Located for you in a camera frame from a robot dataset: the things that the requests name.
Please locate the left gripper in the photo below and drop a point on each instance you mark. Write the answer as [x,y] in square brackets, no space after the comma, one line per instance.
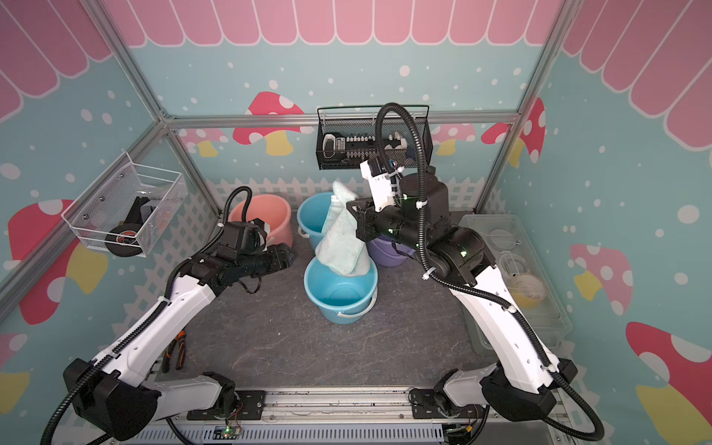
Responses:
[279,260]

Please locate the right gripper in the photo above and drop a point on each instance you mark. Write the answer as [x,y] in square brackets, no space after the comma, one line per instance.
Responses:
[366,218]

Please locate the light green cloth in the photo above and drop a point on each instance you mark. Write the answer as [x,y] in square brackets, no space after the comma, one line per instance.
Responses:
[340,250]

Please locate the teal bucket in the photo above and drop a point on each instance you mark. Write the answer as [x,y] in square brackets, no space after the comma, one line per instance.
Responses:
[341,299]
[311,217]

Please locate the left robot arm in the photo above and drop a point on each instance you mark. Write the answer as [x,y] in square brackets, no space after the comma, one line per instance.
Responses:
[111,391]

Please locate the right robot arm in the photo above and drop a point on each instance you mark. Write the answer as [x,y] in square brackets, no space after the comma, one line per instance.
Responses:
[527,382]

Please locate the purple bucket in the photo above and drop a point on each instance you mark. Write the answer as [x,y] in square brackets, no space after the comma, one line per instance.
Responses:
[386,252]

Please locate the pink bucket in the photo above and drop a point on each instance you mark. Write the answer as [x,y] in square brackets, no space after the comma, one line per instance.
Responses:
[275,212]

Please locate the white power strip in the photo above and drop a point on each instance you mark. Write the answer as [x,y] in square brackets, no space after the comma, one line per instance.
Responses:
[343,149]

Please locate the black tape dispenser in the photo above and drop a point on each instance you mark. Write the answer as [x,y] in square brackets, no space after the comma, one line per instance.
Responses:
[122,241]

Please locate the clear plastic storage box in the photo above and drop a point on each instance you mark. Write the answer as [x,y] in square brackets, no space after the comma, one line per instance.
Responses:
[523,274]

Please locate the black wire wall basket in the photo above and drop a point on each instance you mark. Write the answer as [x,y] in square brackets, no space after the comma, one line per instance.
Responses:
[362,121]

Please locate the red handled pliers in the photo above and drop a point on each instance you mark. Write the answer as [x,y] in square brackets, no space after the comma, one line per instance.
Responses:
[174,355]

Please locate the white wire wall basket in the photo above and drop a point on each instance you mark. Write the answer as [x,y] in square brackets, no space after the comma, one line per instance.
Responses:
[105,204]

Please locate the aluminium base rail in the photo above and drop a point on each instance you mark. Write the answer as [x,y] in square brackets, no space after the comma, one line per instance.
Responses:
[358,415]

